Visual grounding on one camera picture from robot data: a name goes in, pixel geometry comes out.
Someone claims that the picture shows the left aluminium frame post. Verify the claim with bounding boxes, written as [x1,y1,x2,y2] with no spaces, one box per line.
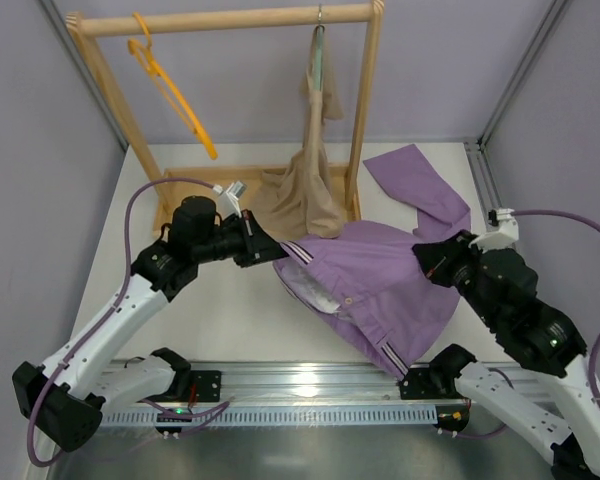
[34,0,129,152]

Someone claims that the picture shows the wooden clothes rack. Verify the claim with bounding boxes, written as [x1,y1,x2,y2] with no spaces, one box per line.
[65,1,385,226]

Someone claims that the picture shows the aluminium mounting rail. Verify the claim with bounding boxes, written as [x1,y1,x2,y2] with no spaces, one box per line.
[191,361,403,402]

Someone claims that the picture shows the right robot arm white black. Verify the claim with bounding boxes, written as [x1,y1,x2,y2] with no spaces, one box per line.
[413,231,600,479]

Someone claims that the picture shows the aluminium frame post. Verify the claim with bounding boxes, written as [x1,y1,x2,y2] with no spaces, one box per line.
[34,0,129,152]
[476,0,573,150]

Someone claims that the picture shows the slotted grey cable duct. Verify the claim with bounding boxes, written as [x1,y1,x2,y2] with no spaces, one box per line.
[101,404,438,428]

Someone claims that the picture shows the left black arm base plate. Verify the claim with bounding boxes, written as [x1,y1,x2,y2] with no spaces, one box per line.
[180,370,222,404]

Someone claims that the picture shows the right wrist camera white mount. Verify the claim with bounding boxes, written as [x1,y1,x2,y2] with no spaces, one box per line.
[469,208,519,252]

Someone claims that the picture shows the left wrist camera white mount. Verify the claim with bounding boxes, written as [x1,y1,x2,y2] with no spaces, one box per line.
[212,181,247,218]

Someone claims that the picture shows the green hanger with metal hook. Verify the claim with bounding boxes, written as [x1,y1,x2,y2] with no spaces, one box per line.
[312,5,325,91]

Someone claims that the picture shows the right aluminium frame post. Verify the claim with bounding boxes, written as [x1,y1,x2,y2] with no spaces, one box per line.
[476,0,573,150]

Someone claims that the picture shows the orange plastic hanger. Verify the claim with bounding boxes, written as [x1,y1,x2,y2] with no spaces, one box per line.
[127,12,218,160]

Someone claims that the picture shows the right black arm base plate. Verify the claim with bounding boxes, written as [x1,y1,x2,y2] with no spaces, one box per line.
[398,366,461,400]

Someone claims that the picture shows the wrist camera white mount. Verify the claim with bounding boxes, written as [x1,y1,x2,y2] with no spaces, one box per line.
[212,181,247,218]
[469,208,519,252]

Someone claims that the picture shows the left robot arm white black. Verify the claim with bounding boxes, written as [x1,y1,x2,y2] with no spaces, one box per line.
[12,196,287,452]

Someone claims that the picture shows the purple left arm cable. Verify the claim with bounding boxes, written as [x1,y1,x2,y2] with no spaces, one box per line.
[27,177,226,467]

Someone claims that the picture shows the purple trousers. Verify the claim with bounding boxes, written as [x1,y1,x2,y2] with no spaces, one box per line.
[273,145,471,380]

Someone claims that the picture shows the beige trousers on hanger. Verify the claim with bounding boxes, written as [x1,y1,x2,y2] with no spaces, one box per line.
[251,51,345,241]

